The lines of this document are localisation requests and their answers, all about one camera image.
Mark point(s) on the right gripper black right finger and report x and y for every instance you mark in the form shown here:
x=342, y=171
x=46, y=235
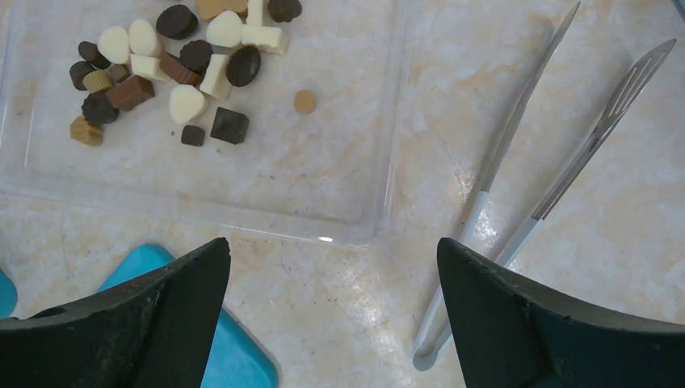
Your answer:
x=511, y=331

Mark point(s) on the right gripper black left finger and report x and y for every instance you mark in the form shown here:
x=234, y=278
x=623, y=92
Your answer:
x=160, y=321

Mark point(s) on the steel tongs white handle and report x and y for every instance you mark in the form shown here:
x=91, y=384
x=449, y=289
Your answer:
x=425, y=353

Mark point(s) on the small dark cube chocolate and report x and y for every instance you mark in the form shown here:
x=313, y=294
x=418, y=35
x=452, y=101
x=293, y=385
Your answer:
x=193, y=135

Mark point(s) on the tan ridged chocolate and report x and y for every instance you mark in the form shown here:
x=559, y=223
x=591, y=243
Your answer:
x=85, y=132

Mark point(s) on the dark square chocolate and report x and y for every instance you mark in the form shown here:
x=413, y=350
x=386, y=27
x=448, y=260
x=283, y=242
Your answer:
x=229, y=126

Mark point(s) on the white heart chocolate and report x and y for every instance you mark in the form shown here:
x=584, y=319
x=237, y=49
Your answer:
x=186, y=103

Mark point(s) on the dark fluted round chocolate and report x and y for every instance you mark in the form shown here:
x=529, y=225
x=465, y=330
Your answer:
x=97, y=109

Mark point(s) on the milk brown block chocolate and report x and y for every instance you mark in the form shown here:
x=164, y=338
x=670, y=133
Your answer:
x=131, y=93

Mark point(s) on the white bar chocolate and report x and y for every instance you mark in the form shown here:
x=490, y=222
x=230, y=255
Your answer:
x=215, y=82

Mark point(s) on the tan round chocolate disc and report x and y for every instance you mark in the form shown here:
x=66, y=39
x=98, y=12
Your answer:
x=305, y=101

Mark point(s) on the dark oval chocolate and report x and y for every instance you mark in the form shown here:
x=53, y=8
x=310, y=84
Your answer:
x=243, y=66

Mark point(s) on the white oval chocolate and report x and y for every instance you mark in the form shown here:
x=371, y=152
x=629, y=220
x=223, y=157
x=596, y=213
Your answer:
x=113, y=44

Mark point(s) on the teal box lid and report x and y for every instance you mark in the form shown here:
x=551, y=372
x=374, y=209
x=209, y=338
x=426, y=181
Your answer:
x=235, y=348

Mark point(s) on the clear plastic tray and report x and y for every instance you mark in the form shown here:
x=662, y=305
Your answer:
x=319, y=177

